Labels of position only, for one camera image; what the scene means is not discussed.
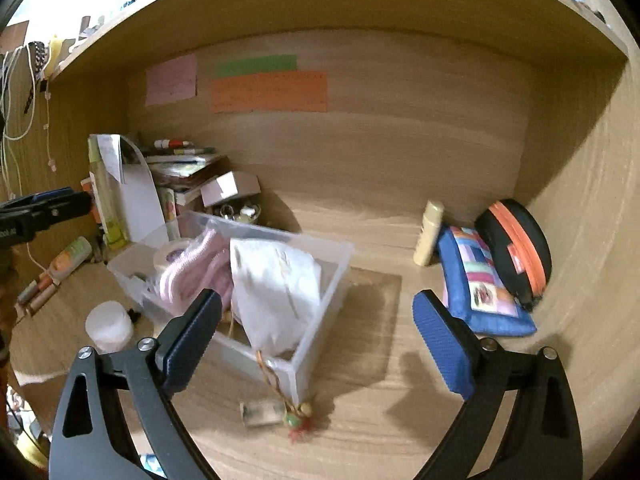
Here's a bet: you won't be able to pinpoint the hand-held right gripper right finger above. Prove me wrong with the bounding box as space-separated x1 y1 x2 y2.
412 290 583 480

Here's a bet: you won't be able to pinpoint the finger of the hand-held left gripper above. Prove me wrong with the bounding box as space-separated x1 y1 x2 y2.
0 187 75 213
15 192 93 234

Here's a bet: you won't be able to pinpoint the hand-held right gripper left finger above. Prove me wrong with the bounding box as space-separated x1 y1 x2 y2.
48 289 222 480

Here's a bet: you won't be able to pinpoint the pink cable bundle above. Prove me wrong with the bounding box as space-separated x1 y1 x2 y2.
145 230 235 313

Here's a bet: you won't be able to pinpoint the white cloth bag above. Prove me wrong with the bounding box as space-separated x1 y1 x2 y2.
229 237 323 357

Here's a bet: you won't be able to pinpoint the clear plastic storage box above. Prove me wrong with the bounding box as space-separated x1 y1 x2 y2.
107 210 356 406

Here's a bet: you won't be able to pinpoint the gold bell ornament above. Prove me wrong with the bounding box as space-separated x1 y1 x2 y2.
256 350 319 445

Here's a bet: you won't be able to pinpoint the wooden desktop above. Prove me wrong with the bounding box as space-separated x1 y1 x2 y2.
10 205 601 480

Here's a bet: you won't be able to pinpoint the orange green tube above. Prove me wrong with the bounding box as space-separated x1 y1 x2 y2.
50 236 94 279

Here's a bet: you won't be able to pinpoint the green tall box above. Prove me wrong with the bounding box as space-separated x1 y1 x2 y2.
87 135 129 249

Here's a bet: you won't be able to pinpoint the brown white small tube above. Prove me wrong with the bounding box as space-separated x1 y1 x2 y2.
16 276 54 307
25 285 61 317

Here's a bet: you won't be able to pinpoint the blue patchwork pouch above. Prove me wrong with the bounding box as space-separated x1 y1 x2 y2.
437 225 539 337

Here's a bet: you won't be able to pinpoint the white file holder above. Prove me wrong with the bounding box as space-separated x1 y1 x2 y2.
97 135 171 244

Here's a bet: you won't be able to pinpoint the white lidded jar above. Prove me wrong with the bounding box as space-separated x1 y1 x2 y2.
85 301 135 354

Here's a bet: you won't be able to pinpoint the small glass bottle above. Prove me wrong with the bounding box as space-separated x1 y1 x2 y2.
239 400 284 429

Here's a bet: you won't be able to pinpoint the pale yellow tube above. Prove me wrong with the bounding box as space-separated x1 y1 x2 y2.
413 200 446 267

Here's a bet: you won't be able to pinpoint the black round case orange zipper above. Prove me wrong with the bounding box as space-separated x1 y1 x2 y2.
474 199 553 311

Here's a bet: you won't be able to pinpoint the stack of books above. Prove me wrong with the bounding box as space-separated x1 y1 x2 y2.
144 139 232 207

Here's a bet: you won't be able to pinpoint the metal key bunch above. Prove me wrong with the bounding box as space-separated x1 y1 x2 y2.
215 202 264 226

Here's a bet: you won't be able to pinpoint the small white cardboard box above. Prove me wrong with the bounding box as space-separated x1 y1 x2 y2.
200 171 261 209

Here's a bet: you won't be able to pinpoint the pink sticky note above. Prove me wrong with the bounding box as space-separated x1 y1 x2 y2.
145 54 199 107

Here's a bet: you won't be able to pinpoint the orange sticky note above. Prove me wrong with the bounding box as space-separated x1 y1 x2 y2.
210 71 329 114

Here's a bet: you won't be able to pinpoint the green sticky note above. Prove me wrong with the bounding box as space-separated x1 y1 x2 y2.
216 55 299 79

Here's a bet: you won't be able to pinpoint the white hanging cables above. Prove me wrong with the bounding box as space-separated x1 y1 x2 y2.
0 42 57 202

